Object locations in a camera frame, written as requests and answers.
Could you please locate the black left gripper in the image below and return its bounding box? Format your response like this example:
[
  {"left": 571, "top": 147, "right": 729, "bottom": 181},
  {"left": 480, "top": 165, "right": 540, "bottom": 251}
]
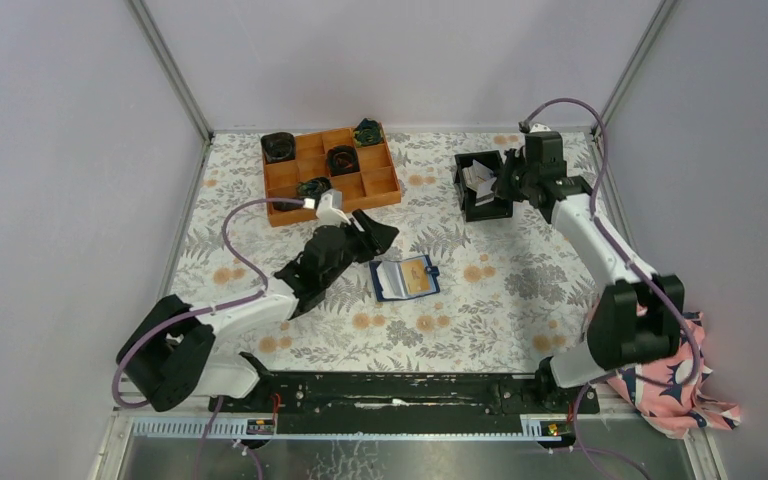
[{"left": 321, "top": 210, "right": 398, "bottom": 290}]

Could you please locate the blue leather card holder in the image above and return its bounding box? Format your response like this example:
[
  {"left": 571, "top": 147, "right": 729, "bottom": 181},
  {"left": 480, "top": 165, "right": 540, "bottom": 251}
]
[{"left": 368, "top": 255, "right": 441, "bottom": 302}]

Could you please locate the black plastic card bin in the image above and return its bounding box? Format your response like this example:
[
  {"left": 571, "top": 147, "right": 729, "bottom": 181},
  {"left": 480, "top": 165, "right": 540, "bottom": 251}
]
[{"left": 453, "top": 151, "right": 513, "bottom": 222}]

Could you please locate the gold credit card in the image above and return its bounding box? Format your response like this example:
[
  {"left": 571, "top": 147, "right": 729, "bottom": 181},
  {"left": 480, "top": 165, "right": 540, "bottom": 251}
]
[{"left": 400, "top": 257, "right": 432, "bottom": 295}]

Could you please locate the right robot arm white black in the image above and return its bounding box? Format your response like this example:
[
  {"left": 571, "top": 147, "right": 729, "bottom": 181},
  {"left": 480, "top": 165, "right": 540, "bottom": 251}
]
[{"left": 495, "top": 130, "right": 684, "bottom": 412}]

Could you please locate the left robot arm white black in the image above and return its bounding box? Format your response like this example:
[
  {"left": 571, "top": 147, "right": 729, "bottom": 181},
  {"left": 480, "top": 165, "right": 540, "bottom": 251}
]
[{"left": 112, "top": 207, "right": 399, "bottom": 412}]

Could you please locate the stack of cards in bin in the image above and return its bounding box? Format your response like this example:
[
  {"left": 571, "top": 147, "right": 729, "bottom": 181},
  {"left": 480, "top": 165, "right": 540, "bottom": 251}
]
[{"left": 461, "top": 160, "right": 496, "bottom": 206}]

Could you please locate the orange wooden compartment tray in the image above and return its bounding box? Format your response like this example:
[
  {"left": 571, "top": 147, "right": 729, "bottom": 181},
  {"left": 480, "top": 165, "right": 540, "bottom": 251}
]
[{"left": 261, "top": 125, "right": 402, "bottom": 227}]

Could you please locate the green rolled belt front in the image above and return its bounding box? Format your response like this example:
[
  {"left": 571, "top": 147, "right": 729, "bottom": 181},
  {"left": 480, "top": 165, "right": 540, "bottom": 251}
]
[{"left": 273, "top": 176, "right": 332, "bottom": 212}]

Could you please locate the black rolled belt centre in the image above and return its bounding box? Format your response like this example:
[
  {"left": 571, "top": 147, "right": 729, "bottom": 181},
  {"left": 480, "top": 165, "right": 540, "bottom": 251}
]
[{"left": 326, "top": 145, "right": 360, "bottom": 177}]

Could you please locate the green rolled belt top-right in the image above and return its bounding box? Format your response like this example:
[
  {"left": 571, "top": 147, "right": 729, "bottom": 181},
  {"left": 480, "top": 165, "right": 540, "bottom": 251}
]
[{"left": 353, "top": 118, "right": 385, "bottom": 147}]

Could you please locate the floral table mat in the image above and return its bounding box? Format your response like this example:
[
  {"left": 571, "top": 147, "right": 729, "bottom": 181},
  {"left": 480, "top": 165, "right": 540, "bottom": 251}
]
[{"left": 171, "top": 133, "right": 599, "bottom": 372}]

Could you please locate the black rolled belt top-left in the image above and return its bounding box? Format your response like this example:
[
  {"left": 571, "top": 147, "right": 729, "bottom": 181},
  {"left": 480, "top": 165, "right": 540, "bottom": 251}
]
[{"left": 260, "top": 132, "right": 296, "bottom": 164}]

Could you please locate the pink patterned cloth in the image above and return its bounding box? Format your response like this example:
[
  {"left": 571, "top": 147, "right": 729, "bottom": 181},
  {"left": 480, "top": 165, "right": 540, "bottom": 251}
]
[{"left": 607, "top": 334, "right": 741, "bottom": 439}]

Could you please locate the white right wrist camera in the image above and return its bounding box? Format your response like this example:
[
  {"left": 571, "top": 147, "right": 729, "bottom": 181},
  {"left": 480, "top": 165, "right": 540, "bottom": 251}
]
[{"left": 519, "top": 121, "right": 551, "bottom": 134}]

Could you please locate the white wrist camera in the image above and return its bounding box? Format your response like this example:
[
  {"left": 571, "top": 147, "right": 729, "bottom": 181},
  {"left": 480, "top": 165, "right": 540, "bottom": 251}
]
[
  {"left": 303, "top": 189, "right": 350, "bottom": 226},
  {"left": 519, "top": 121, "right": 551, "bottom": 134}
]

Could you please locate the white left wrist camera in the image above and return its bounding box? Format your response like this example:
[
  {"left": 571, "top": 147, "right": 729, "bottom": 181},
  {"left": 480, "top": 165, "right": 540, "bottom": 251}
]
[{"left": 303, "top": 189, "right": 350, "bottom": 226}]

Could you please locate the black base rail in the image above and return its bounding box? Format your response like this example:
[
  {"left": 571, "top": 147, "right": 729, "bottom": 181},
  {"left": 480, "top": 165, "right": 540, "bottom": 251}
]
[{"left": 209, "top": 371, "right": 600, "bottom": 437}]

